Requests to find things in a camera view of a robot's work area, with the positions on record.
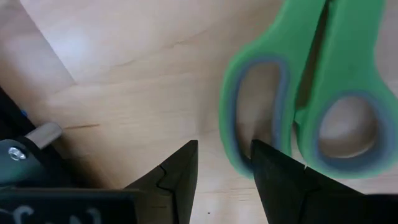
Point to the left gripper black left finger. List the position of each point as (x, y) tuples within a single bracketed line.
[(177, 186)]

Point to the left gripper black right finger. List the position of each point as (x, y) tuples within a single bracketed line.
[(280, 193)]

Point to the green scissors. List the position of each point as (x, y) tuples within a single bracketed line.
[(342, 46)]

